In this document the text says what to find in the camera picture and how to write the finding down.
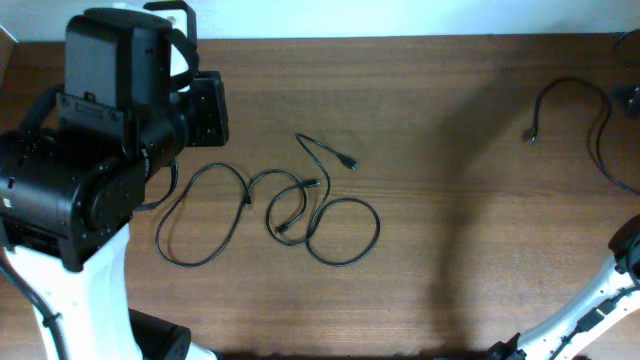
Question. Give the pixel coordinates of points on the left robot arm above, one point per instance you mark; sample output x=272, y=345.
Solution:
x=74, y=172

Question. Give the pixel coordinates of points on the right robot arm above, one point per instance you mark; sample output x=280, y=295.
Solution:
x=609, y=297

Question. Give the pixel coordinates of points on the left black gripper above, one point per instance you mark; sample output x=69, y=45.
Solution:
x=210, y=99

